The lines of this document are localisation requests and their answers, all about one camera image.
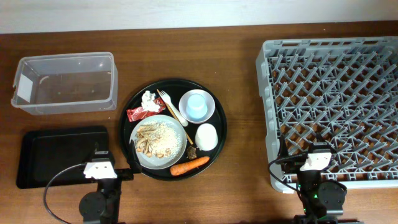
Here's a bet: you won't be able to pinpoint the brown food scrap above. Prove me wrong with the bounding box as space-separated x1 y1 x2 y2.
186 146 197 160

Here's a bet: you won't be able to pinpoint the white napkin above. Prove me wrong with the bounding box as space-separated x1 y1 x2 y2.
141 90 160 112

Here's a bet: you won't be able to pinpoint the white cup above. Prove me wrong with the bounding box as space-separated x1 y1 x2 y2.
195 123 218 151

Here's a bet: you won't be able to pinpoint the wooden chopstick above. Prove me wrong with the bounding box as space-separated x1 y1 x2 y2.
156 88 194 146

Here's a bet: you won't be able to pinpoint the black rectangular tray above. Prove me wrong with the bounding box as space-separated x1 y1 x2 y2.
16 126 109 189

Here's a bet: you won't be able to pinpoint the grey plate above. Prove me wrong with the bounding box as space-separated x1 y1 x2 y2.
130 114 187 170

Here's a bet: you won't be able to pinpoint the grey dishwasher rack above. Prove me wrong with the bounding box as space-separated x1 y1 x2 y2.
256 36 397 193

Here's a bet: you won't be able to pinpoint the rice and pasta leftovers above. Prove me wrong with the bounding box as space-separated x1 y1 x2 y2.
135 121 182 159

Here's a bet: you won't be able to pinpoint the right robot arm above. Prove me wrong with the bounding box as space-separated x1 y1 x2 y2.
278 134 347 224

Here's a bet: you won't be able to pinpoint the white plastic fork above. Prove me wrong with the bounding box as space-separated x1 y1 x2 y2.
158 90 188 127

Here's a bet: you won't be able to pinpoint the light blue cup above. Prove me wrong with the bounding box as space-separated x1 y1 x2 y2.
186 94 208 120

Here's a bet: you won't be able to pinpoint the orange carrot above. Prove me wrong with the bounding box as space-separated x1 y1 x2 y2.
170 156 210 176

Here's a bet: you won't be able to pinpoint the red snack wrapper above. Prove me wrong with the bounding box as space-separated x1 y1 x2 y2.
126 98 166 122

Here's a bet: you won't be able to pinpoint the round black serving tray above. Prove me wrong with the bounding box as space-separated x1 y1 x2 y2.
119 78 227 181

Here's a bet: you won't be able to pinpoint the clear plastic bin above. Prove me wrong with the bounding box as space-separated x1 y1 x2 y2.
11 52 118 115

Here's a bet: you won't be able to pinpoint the white bowl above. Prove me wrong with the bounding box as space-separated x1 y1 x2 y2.
178 89 215 124

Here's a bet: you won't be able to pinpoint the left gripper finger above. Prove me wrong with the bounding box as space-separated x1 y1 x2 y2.
126 140 142 174
90 142 99 162

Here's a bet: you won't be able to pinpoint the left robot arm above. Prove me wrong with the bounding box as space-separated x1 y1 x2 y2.
79 141 142 224

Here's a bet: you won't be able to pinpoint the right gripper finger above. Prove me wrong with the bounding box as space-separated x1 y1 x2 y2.
278 134 289 157
315 133 330 150

